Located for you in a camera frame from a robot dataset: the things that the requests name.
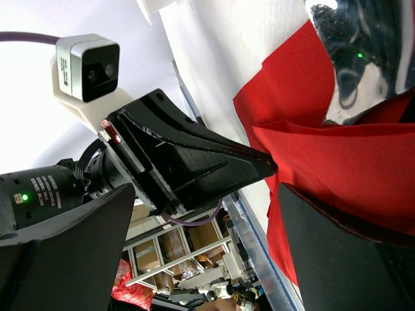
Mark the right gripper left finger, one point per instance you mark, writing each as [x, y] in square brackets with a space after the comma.
[68, 262]

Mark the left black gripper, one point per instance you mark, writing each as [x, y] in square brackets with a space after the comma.
[176, 165]

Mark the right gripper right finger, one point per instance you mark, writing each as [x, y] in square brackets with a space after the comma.
[343, 262]

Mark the red paper napkin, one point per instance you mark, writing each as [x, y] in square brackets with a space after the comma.
[366, 169]

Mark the green handled spoon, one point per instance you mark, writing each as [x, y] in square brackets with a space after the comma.
[371, 48]

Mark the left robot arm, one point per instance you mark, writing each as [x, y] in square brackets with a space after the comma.
[32, 196]

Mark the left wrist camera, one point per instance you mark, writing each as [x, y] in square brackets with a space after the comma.
[85, 75]

